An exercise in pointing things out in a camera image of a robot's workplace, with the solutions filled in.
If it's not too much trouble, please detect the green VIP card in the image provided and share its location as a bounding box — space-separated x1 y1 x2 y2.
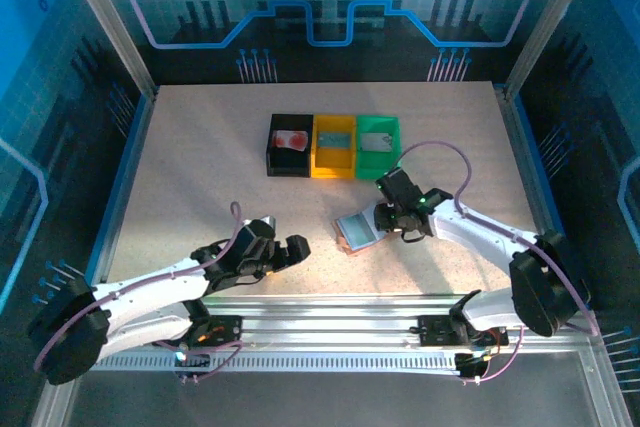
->
344 216 375 244

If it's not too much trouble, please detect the tan leather card holder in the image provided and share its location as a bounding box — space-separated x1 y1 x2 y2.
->
333 211 382 257

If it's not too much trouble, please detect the red white card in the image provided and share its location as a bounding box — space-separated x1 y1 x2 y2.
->
272 129 310 152

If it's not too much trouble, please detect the grey silver card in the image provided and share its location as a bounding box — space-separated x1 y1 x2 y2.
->
360 132 395 153

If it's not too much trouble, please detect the grey green card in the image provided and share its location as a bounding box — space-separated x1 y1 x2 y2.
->
317 132 352 149

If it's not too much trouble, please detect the green plastic bin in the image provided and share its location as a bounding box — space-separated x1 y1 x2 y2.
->
354 115 403 181

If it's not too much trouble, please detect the yellow plastic bin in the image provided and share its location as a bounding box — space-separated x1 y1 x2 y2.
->
310 115 359 180

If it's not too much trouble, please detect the black plastic bin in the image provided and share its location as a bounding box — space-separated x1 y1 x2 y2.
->
265 114 316 179

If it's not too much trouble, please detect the black connector board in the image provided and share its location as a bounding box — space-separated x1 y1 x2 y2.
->
172 346 211 386
453 350 494 383

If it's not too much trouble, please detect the blue table edge strip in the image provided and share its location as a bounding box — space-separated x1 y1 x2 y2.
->
74 91 154 311
509 94 590 311

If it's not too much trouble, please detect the grey metal plate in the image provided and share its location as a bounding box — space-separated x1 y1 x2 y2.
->
29 346 634 427

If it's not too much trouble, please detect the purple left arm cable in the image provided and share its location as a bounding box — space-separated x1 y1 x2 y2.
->
33 200 251 383

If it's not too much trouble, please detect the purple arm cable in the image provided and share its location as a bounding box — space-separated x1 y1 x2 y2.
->
33 200 251 383
397 140 601 383

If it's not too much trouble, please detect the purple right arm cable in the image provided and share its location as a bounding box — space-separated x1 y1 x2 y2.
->
397 140 601 383

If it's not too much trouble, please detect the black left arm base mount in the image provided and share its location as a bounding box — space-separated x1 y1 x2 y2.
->
189 314 244 348

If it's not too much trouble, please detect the aluminium front rail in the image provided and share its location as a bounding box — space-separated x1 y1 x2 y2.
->
62 294 599 354

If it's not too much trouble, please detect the aluminium side rail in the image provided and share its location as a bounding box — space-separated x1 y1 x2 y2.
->
494 86 571 298

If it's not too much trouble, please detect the slotted cable duct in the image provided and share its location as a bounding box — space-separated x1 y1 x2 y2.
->
89 350 464 374

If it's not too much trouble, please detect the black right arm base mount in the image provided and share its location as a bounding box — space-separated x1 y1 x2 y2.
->
412 314 509 348

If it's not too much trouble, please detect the aluminium frame post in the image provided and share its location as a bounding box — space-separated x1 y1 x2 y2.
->
54 0 157 98
503 0 604 98

